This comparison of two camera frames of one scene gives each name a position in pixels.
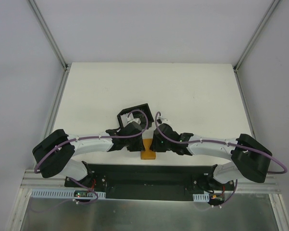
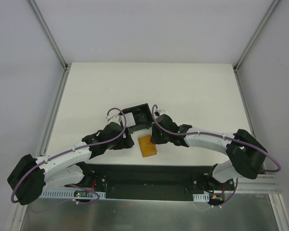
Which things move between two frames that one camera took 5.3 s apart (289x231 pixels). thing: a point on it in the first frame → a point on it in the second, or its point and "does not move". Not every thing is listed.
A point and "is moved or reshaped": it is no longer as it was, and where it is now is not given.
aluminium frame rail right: [271, 9] does not move
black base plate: [162, 182] does not move
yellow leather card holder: [147, 154] is moved or reshaped
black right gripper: [154, 144] → [154, 134]
